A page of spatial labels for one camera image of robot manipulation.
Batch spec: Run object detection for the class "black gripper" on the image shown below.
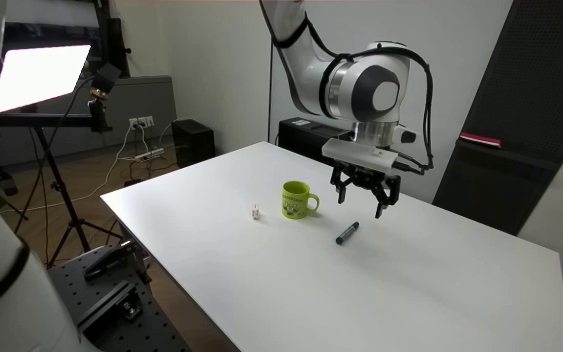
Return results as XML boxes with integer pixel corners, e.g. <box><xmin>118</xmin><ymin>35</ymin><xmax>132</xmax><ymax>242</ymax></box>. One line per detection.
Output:
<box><xmin>330</xmin><ymin>162</ymin><xmax>400</xmax><ymax>217</ymax></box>

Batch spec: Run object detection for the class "dark green marker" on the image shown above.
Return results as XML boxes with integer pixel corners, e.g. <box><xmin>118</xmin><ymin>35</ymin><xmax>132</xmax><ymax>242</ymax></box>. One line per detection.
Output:
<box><xmin>333</xmin><ymin>221</ymin><xmax>359</xmax><ymax>244</ymax></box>

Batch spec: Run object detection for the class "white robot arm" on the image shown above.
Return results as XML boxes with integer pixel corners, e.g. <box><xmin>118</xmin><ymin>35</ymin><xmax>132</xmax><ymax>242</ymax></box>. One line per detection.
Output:
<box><xmin>257</xmin><ymin>0</ymin><xmax>433</xmax><ymax>217</ymax></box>

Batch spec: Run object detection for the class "yellow-green mug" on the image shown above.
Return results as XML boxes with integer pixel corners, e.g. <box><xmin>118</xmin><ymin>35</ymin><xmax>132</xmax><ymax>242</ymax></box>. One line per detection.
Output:
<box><xmin>281</xmin><ymin>180</ymin><xmax>320</xmax><ymax>219</ymax></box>

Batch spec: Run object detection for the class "black computer tower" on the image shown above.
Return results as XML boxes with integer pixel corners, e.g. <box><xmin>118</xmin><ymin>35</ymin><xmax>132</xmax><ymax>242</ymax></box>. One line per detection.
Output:
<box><xmin>277</xmin><ymin>117</ymin><xmax>351</xmax><ymax>166</ymax></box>

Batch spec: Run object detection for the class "small clear tape roll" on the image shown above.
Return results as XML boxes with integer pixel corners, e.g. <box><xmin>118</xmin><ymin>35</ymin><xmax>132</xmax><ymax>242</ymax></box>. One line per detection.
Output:
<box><xmin>249</xmin><ymin>205</ymin><xmax>261</xmax><ymax>221</ymax></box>

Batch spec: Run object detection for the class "pink item on cabinet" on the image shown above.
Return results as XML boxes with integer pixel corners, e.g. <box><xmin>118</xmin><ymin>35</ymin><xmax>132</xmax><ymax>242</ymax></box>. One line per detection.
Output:
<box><xmin>459</xmin><ymin>133</ymin><xmax>502</xmax><ymax>149</ymax></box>

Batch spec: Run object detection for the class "small black speaker box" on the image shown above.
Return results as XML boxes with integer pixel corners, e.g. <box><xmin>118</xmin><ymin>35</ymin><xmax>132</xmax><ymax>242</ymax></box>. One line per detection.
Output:
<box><xmin>171</xmin><ymin>119</ymin><xmax>214</xmax><ymax>166</ymax></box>

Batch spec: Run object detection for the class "dark tall cabinet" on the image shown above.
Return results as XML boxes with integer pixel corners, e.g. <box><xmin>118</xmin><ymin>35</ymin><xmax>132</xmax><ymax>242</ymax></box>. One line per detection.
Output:
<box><xmin>433</xmin><ymin>0</ymin><xmax>563</xmax><ymax>235</ymax></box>

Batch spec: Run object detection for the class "white power strip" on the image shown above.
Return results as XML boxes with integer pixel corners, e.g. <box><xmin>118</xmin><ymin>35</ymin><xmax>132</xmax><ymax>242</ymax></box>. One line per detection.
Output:
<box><xmin>132</xmin><ymin>149</ymin><xmax>163</xmax><ymax>160</ymax></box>

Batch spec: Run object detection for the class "black light stand tripod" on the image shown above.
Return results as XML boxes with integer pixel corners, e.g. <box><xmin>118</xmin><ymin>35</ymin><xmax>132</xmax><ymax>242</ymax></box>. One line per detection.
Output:
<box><xmin>0</xmin><ymin>113</ymin><xmax>116</xmax><ymax>266</ymax></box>

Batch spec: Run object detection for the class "bright studio light panel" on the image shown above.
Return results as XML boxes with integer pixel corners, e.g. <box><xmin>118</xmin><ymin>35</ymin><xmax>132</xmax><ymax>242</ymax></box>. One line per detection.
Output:
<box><xmin>0</xmin><ymin>45</ymin><xmax>89</xmax><ymax>113</ymax></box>

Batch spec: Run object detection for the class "white wall power outlet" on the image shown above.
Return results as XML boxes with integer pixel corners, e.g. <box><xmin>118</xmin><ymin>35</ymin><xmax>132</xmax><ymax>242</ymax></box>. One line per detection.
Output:
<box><xmin>128</xmin><ymin>115</ymin><xmax>154</xmax><ymax>129</ymax></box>

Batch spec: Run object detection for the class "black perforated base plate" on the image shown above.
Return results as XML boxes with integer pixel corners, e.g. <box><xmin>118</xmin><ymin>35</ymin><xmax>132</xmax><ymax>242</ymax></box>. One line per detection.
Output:
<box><xmin>48</xmin><ymin>246</ymin><xmax>189</xmax><ymax>352</ymax></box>

